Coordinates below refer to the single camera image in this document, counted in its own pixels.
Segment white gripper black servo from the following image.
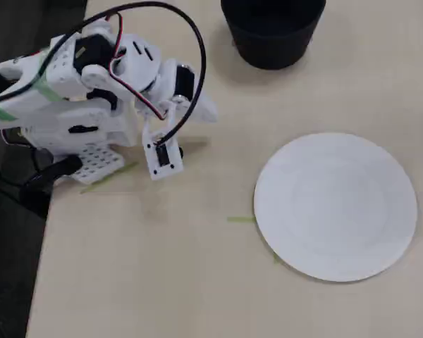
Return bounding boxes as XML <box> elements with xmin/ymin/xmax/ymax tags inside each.
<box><xmin>151</xmin><ymin>58</ymin><xmax>219</xmax><ymax>124</ymax></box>

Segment black round bin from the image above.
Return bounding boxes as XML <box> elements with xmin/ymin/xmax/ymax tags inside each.
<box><xmin>220</xmin><ymin>0</ymin><xmax>327</xmax><ymax>70</ymax></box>

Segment green tape corner mark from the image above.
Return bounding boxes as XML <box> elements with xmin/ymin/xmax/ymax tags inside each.
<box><xmin>80</xmin><ymin>162</ymin><xmax>139</xmax><ymax>194</ymax></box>

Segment white paper plate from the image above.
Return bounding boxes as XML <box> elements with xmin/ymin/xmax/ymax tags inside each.
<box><xmin>253</xmin><ymin>132</ymin><xmax>419</xmax><ymax>282</ymax></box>

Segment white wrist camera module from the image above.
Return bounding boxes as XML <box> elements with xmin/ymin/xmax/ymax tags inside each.
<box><xmin>142</xmin><ymin>121</ymin><xmax>185</xmax><ymax>181</ymax></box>

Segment red servo wire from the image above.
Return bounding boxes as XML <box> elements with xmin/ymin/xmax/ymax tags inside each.
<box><xmin>107</xmin><ymin>12</ymin><xmax>167</xmax><ymax>121</ymax></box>

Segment black base cable plug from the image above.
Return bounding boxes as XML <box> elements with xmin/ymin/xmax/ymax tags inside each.
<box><xmin>19</xmin><ymin>156</ymin><xmax>82</xmax><ymax>208</ymax></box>

